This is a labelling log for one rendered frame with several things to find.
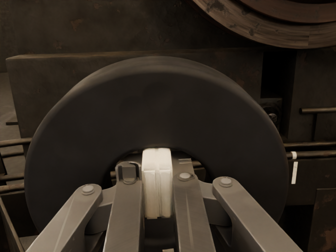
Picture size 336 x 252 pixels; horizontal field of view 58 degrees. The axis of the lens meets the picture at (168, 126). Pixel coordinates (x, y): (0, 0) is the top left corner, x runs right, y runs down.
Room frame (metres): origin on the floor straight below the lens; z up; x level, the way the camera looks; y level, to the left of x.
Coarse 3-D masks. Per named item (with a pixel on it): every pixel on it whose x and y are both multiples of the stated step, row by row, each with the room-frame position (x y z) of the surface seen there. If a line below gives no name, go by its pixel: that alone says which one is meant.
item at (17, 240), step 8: (0, 200) 0.33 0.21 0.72; (0, 208) 0.32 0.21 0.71; (0, 216) 0.34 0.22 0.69; (8, 216) 0.29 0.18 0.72; (0, 224) 0.34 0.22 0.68; (8, 224) 0.28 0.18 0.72; (0, 232) 0.34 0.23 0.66; (8, 232) 0.30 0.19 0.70; (0, 240) 0.33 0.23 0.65; (8, 240) 0.32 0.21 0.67; (16, 240) 0.25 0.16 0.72; (0, 248) 0.33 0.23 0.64; (8, 248) 0.34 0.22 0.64; (16, 248) 0.26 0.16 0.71
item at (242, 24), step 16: (192, 0) 0.44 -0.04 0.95; (208, 0) 0.44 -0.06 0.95; (224, 0) 0.44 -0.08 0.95; (224, 16) 0.44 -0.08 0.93; (240, 16) 0.44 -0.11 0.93; (256, 16) 0.45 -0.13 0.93; (240, 32) 0.44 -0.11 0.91; (256, 32) 0.45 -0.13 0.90; (272, 32) 0.45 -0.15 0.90; (288, 32) 0.45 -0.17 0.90; (304, 32) 0.45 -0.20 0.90; (320, 32) 0.45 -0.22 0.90; (304, 48) 0.45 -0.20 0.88
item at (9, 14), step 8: (0, 0) 2.94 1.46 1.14; (8, 0) 2.94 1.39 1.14; (0, 8) 2.94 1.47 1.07; (8, 8) 2.94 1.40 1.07; (0, 16) 2.94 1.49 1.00; (8, 16) 2.94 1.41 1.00; (0, 24) 2.94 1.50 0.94; (8, 24) 2.94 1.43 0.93; (8, 32) 2.94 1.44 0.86; (8, 40) 2.94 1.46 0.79; (8, 48) 2.94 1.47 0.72; (16, 48) 2.94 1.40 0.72; (8, 56) 2.94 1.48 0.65; (8, 120) 2.89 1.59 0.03; (16, 120) 2.88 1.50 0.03
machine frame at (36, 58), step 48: (48, 0) 0.59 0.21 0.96; (96, 0) 0.59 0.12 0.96; (144, 0) 0.59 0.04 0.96; (48, 48) 0.59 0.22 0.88; (96, 48) 0.59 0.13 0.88; (144, 48) 0.59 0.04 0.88; (192, 48) 0.60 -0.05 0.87; (240, 48) 0.57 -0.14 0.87; (288, 48) 0.55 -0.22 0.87; (48, 96) 0.53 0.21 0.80; (288, 96) 0.56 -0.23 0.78
